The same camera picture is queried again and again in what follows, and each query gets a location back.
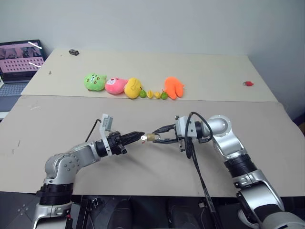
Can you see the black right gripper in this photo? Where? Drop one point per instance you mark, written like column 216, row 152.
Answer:
column 178, row 133

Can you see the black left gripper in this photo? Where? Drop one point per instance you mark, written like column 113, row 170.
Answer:
column 116, row 144

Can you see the brass padlock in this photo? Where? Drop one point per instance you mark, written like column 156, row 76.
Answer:
column 152, row 137

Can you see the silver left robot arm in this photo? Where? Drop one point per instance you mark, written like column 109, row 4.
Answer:
column 69, row 162

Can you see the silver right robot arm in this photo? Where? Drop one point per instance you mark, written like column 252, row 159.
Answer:
column 233, row 148

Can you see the small red padlock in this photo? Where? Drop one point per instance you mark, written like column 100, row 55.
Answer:
column 248, row 83

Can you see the small green toy fruit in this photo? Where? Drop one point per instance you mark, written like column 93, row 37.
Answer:
column 164, row 95
column 142, row 93

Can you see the small yellow star fruit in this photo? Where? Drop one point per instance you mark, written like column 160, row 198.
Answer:
column 157, row 95
column 149, row 94

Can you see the orange plush toy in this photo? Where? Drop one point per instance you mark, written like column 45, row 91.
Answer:
column 174, row 87

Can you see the yellow plush toy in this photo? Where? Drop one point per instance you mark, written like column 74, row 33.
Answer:
column 133, row 87

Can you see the pink plush toy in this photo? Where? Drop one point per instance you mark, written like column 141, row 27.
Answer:
column 115, row 86

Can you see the green plush toy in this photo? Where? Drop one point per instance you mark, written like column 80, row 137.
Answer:
column 94, row 81

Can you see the dark rounded shape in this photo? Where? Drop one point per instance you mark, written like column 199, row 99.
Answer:
column 183, row 213
column 122, row 214

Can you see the small black box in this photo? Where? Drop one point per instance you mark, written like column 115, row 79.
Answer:
column 74, row 51

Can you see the grey laptop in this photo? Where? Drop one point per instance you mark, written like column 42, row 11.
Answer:
column 16, row 69

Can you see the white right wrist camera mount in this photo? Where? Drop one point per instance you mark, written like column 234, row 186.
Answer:
column 184, row 127

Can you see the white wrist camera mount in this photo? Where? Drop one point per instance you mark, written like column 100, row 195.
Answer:
column 184, row 127
column 106, row 124

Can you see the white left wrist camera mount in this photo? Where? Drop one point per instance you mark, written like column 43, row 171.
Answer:
column 106, row 124

